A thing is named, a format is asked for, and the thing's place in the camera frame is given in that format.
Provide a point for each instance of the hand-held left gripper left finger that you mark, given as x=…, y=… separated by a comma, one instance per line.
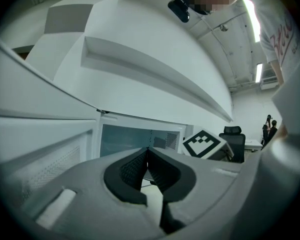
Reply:
x=95, y=204

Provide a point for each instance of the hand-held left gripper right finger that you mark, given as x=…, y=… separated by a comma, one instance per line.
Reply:
x=210, y=196

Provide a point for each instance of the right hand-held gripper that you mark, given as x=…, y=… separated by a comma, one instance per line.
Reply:
x=202, y=144

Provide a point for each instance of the white microwave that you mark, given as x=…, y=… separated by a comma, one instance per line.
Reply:
x=40, y=124

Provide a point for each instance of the person's left forearm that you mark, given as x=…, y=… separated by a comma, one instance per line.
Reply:
x=277, y=71

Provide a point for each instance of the black office chair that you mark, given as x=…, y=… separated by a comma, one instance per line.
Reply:
x=232, y=141

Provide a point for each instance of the white table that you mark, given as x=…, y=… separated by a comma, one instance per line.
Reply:
x=252, y=145

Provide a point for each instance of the ceiling air conditioner unit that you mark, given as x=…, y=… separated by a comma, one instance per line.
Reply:
x=267, y=83

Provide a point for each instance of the long ceiling light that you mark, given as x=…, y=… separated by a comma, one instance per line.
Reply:
x=251, y=16
x=258, y=72

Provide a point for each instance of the round ceiling fixture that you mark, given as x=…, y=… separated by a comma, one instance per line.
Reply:
x=223, y=27

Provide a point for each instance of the person's white printed shirt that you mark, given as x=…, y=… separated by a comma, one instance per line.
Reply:
x=272, y=21

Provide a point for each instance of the black head camera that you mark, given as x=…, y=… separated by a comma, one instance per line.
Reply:
x=178, y=7

